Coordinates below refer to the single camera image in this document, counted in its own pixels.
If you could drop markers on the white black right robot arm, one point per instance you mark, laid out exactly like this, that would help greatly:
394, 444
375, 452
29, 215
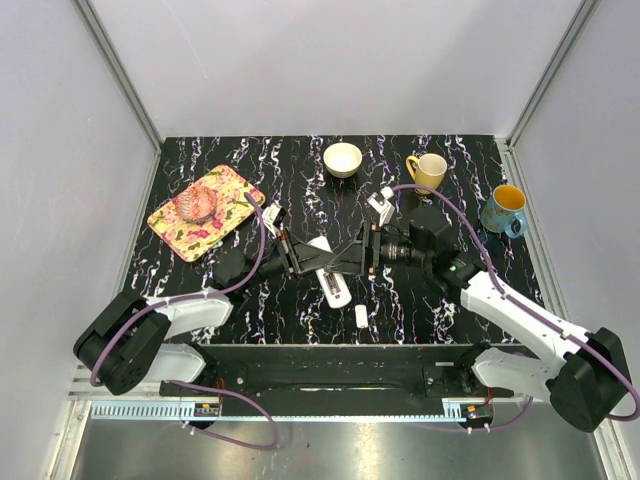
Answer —
583, 375

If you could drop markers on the white remote control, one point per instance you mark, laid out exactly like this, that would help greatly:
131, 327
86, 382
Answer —
334, 287

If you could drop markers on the yellow mug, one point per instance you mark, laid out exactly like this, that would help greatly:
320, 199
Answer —
429, 169

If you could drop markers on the pink patterned glass bowl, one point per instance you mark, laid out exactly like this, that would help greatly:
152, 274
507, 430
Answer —
196, 203

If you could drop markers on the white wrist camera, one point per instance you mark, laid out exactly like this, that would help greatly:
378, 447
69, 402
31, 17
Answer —
381, 203
273, 217

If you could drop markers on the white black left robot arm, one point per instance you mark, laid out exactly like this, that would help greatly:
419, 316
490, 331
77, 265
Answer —
125, 345

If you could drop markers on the cream ceramic bowl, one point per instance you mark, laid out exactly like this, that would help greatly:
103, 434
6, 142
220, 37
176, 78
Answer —
342, 160

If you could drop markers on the aluminium frame post left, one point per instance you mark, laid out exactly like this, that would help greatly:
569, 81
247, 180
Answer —
105, 46

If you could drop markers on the blue butterfly mug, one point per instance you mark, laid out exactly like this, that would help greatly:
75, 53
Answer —
504, 212

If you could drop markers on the aluminium frame post right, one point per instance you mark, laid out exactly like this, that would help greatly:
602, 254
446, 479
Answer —
569, 39

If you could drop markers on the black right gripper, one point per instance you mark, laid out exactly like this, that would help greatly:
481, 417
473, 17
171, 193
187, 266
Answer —
351, 259

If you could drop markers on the aluminium frame post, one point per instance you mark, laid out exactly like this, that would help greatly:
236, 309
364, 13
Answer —
569, 39
105, 46

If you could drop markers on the white remote battery cover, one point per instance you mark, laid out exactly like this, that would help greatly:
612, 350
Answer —
361, 316

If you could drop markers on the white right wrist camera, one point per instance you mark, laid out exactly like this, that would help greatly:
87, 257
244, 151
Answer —
381, 203

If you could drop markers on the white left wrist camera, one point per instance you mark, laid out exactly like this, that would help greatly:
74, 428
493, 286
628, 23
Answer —
273, 217

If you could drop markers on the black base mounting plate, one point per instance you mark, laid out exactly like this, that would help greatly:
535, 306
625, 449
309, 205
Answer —
346, 381

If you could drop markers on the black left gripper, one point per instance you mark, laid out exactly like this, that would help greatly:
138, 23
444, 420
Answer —
298, 257

